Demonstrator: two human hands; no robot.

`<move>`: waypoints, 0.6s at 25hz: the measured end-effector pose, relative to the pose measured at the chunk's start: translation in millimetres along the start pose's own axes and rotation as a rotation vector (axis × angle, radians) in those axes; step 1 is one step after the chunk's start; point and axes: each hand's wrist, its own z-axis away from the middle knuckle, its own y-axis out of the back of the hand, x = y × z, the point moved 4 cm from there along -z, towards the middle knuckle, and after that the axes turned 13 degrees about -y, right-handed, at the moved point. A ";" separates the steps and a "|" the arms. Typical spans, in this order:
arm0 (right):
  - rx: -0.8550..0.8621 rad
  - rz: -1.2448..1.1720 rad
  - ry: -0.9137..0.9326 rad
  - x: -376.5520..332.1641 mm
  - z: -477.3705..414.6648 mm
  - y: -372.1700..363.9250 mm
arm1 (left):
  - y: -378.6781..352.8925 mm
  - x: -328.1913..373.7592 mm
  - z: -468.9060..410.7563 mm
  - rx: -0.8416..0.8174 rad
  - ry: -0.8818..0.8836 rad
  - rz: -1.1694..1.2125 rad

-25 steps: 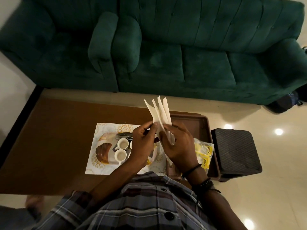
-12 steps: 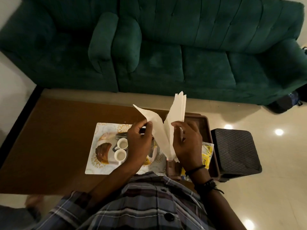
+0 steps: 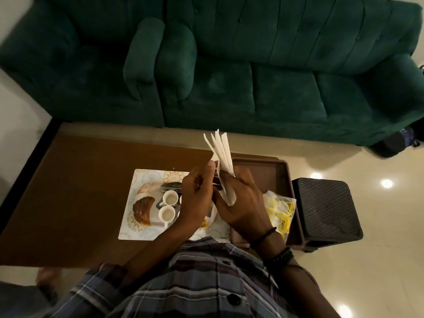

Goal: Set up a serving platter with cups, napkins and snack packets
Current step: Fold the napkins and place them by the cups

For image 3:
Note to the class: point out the plaid shirt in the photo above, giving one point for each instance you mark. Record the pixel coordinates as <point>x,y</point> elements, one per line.
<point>198,281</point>

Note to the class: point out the black bag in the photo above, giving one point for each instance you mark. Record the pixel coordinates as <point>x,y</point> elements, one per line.
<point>418,129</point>

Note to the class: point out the black and blue backpack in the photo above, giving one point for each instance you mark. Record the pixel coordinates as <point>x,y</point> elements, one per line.
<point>391,144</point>

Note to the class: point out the green armchair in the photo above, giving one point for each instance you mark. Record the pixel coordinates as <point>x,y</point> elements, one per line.
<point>73,62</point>

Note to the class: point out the person's right forearm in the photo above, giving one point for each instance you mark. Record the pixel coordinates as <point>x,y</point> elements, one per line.
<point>308,291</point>

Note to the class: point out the long green sofa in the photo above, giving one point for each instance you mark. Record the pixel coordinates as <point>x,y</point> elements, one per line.
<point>281,79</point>

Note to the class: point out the person's left foot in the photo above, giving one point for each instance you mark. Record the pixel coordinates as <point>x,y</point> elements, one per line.
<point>48,277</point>

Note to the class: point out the dark trousers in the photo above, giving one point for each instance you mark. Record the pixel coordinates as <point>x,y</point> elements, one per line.
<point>20,301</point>

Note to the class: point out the white paper napkins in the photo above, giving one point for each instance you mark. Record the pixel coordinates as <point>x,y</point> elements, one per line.
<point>222,152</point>

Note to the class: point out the brown wooden table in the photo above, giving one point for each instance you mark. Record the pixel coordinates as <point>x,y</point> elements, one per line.
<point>82,195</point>

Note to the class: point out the person's right hand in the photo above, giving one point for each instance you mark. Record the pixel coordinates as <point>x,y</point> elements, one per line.
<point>248,211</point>

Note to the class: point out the thin black wristband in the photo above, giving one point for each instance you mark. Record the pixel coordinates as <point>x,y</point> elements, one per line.
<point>263,236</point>

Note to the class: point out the white ceramic cup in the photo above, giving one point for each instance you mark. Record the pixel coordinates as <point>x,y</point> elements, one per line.
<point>166,214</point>
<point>169,198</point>

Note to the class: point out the person's left hand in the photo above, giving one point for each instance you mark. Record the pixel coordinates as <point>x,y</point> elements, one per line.
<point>195,198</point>

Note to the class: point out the leaf print serving tray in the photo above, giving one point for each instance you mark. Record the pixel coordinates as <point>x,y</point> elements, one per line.
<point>144,208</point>

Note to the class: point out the brown plastic tray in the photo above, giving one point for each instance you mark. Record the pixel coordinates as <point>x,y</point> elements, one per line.
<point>265,175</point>

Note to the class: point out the black plastic stool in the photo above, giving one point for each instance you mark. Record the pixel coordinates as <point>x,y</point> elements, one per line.
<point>324,208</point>

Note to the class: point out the floral placemat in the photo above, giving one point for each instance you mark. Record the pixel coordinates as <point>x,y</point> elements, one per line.
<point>127,233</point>

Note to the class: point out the clear zip bag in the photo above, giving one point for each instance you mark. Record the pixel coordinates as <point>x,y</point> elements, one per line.
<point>281,211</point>

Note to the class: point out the person's left forearm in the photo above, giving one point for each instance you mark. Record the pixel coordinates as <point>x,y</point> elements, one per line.
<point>155,255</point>

